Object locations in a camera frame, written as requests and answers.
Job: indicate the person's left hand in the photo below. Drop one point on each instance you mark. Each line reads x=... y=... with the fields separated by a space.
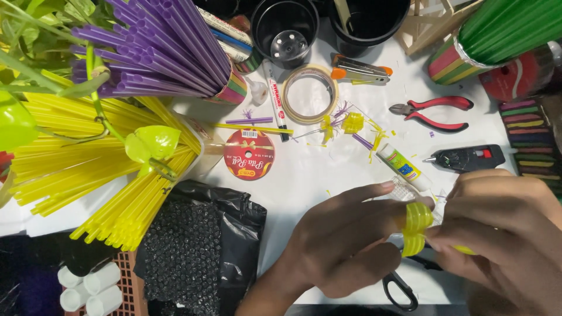
x=333 y=241

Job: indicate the person's right hand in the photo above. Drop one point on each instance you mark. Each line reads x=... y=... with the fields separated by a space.
x=505 y=215

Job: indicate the yellow straw loop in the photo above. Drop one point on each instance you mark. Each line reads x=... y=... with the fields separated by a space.
x=415 y=226

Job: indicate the black glue gun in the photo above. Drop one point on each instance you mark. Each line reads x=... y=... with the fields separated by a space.
x=467 y=158

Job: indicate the multicolour striped box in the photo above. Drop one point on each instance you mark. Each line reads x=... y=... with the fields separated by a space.
x=531 y=140

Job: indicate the clear plastic piece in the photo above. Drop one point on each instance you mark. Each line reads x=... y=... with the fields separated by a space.
x=401 y=191

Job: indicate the white glue stick green label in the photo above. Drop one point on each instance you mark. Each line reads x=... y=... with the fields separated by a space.
x=404 y=166

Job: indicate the cut purple straw bit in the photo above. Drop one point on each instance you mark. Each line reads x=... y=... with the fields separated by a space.
x=362 y=141

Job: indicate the yellow straw scraps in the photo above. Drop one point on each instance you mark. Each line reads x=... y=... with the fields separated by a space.
x=327 y=127

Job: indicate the yellow straw flower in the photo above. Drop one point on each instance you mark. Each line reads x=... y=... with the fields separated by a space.
x=352 y=123

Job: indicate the red ribbon spool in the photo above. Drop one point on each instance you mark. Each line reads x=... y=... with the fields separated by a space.
x=249 y=156

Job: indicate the black bag of beads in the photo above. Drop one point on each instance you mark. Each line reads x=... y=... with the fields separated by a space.
x=197 y=254

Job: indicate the single long yellow straw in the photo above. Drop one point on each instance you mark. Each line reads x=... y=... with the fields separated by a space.
x=254 y=128

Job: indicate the beige masking tape roll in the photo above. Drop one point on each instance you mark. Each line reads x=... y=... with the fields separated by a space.
x=287 y=103

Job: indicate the short purple straw piece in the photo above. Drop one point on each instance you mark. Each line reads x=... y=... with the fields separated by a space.
x=250 y=120

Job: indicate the white marker pen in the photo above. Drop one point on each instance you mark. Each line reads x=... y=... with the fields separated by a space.
x=275 y=98

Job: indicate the striped cup with green straws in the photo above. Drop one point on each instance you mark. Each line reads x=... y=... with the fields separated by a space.
x=452 y=63

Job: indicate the clear container with yellow straws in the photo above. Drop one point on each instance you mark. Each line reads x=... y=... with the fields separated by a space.
x=204 y=145

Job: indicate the small white glue bottle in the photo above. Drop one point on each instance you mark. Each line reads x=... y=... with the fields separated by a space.
x=258 y=91

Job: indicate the orange and silver stapler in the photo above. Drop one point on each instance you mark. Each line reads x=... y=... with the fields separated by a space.
x=360 y=70

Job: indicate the striped cup with purple straws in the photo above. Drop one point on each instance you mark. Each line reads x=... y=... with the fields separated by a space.
x=232 y=90

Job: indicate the bunch of green straws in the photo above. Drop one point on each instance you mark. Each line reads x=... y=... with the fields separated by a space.
x=509 y=26

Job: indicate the orange plastic basket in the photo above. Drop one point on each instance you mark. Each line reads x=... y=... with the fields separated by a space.
x=131 y=285

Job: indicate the black plastic pot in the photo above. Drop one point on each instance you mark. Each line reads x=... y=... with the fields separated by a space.
x=373 y=24
x=263 y=26

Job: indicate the wooden stick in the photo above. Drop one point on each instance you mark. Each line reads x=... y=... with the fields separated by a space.
x=343 y=15

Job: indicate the white plastic tube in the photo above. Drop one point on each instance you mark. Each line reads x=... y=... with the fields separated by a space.
x=68 y=277
x=104 y=303
x=72 y=298
x=102 y=277

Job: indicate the bunch of purple straws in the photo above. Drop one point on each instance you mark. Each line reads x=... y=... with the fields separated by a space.
x=162 y=48

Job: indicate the bunch of yellow straws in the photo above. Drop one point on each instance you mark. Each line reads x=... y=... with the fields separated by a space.
x=88 y=158

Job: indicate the dark purple bundle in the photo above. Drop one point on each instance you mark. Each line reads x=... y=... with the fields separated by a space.
x=30 y=281

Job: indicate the green leafy plant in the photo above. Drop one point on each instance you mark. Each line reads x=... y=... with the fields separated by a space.
x=39 y=39

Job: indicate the wooden stick frame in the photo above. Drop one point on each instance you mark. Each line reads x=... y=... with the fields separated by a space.
x=423 y=26

